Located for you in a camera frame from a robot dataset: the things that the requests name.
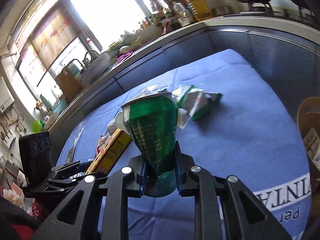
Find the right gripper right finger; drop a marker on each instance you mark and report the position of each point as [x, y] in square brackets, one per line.
[225, 208]

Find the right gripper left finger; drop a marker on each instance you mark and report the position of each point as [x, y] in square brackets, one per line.
[95, 207]

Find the yellow cardboard box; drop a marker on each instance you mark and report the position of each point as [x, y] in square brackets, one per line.
[110, 153]

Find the green white snack wrapper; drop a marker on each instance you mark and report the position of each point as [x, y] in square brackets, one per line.
[197, 102]

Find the white red small packet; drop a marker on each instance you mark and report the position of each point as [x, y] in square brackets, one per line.
[102, 141]

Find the white instant noodle cup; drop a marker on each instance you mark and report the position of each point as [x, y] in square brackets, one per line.
[116, 123]

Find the brown round trash bin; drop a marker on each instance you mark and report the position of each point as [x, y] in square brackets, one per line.
[308, 125]

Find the grey kitchen cabinet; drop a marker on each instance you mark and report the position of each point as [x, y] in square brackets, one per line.
[288, 60]

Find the blue printed tablecloth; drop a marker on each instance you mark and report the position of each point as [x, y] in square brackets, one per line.
[249, 134]

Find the brown paper bag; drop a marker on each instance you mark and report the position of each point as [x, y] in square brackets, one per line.
[69, 85]

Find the white patterned basin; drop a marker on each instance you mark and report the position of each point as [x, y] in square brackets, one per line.
[95, 69]

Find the black gas stove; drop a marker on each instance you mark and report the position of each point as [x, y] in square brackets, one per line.
[302, 15]

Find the white plastic jug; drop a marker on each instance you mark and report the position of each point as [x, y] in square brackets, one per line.
[184, 15]

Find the yellow cooking oil bottle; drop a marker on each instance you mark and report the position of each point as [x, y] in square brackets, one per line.
[200, 9]

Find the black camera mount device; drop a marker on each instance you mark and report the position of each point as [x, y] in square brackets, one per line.
[46, 184]

